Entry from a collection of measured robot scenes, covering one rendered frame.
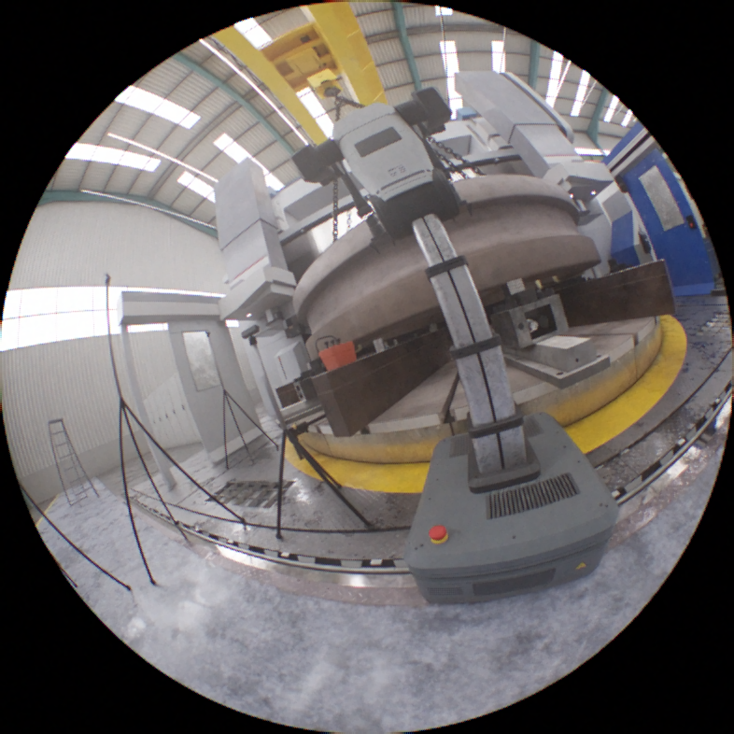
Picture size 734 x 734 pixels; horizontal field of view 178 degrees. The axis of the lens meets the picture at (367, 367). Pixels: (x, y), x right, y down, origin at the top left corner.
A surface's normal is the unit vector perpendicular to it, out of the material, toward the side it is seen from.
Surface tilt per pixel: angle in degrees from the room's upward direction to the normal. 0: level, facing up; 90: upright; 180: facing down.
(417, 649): 0
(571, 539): 45
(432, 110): 120
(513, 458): 90
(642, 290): 90
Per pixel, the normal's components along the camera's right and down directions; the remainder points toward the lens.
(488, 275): -0.27, 0.15
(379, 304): -0.54, 0.25
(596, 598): -0.34, -0.94
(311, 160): -0.14, 0.63
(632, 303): -0.94, 0.34
